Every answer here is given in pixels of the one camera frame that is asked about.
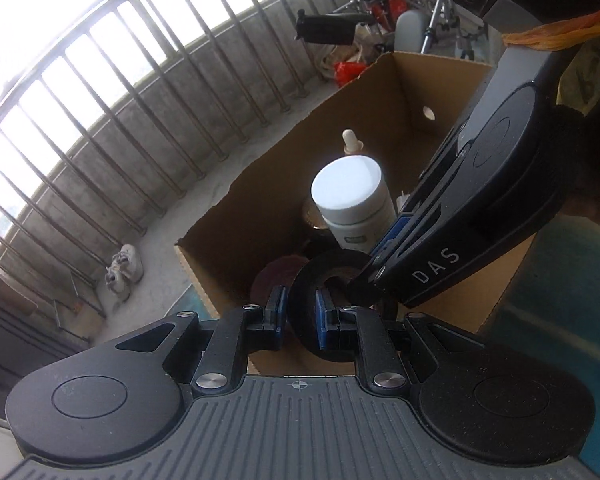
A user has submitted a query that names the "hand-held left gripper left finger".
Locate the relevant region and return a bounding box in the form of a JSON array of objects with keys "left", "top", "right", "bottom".
[{"left": 115, "top": 285, "right": 287, "bottom": 397}]

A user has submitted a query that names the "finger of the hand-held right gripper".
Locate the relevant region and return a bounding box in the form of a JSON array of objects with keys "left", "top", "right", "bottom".
[{"left": 346, "top": 119, "right": 475, "bottom": 305}]

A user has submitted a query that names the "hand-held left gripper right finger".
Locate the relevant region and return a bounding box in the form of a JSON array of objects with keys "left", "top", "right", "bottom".
[{"left": 315, "top": 287, "right": 486, "bottom": 400}]

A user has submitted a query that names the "black tape roll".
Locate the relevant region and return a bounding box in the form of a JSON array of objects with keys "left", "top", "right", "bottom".
[{"left": 286, "top": 249, "right": 398, "bottom": 362}]

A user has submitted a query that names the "white bottle with white cap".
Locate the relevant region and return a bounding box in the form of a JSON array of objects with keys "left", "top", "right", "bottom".
[{"left": 310, "top": 156, "right": 398, "bottom": 255}]

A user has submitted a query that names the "brown cardboard box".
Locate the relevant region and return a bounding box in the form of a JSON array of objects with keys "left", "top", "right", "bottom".
[{"left": 174, "top": 51, "right": 538, "bottom": 376}]

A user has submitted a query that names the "maroon round lid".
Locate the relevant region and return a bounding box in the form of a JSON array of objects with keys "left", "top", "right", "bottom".
[{"left": 250, "top": 255, "right": 308, "bottom": 311}]

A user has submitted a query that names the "small dropper bottle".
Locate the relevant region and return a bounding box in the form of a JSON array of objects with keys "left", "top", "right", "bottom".
[{"left": 342, "top": 129, "right": 362, "bottom": 158}]

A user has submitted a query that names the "pale green paper tag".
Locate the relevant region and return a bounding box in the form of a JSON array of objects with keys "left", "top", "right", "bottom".
[{"left": 559, "top": 42, "right": 600, "bottom": 117}]

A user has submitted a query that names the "teal mat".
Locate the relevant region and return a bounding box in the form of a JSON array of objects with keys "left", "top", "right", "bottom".
[{"left": 170, "top": 212, "right": 600, "bottom": 480}]

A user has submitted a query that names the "orange plastic strip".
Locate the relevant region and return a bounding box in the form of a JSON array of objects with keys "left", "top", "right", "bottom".
[{"left": 501, "top": 7, "right": 600, "bottom": 52}]

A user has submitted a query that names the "white sneaker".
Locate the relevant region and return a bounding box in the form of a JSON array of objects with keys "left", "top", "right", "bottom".
[
  {"left": 112, "top": 244, "right": 145, "bottom": 282},
  {"left": 104, "top": 265, "right": 132, "bottom": 295}
]

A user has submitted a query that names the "grey seat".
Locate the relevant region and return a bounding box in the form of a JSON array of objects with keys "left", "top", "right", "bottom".
[{"left": 395, "top": 10, "right": 429, "bottom": 54}]

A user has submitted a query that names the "metal balcony railing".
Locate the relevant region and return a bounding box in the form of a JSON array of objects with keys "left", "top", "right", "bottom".
[{"left": 0, "top": 0, "right": 368, "bottom": 281}]

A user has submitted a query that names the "red plastic bag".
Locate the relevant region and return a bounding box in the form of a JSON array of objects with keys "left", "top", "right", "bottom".
[{"left": 334, "top": 60, "right": 370, "bottom": 86}]

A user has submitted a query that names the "black bicycle saddle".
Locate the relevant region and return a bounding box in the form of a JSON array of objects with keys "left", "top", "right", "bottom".
[{"left": 295, "top": 9, "right": 377, "bottom": 47}]

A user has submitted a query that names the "metal rack frame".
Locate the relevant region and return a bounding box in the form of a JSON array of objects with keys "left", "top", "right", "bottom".
[{"left": 50, "top": 267, "right": 108, "bottom": 343}]

